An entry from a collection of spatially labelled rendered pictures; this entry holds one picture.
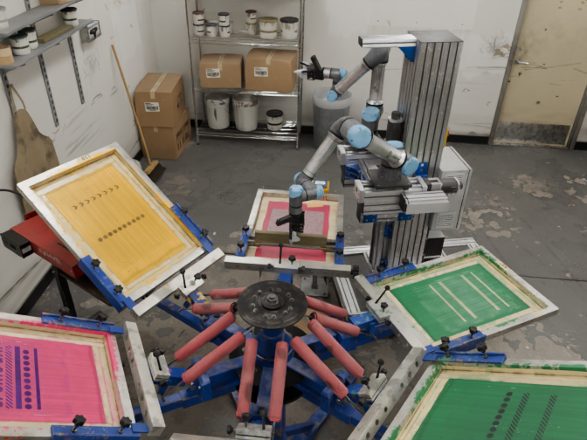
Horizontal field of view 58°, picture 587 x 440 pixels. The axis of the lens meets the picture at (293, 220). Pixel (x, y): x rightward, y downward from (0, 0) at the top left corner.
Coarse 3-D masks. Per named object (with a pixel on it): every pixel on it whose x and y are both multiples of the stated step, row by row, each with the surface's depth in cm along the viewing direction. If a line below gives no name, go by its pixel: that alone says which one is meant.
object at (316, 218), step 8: (304, 208) 350; (312, 208) 351; (320, 208) 351; (328, 208) 351; (312, 216) 343; (320, 216) 343; (312, 224) 334; (320, 224) 335; (328, 224) 335; (304, 232) 327; (312, 232) 327; (320, 232) 328; (296, 248) 314; (296, 256) 308; (304, 256) 308; (312, 256) 308; (320, 256) 308
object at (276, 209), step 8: (272, 208) 350; (280, 208) 350; (272, 216) 342; (280, 216) 342; (264, 224) 334; (272, 224) 334; (288, 224) 334; (264, 248) 313; (272, 248) 313; (288, 248) 314; (256, 256) 307; (264, 256) 307; (272, 256) 307; (288, 256) 308
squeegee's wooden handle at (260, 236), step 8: (256, 232) 301; (264, 232) 301; (272, 232) 301; (280, 232) 301; (288, 232) 301; (256, 240) 304; (264, 240) 303; (272, 240) 303; (280, 240) 302; (288, 240) 302; (304, 240) 301; (312, 240) 300; (320, 240) 299
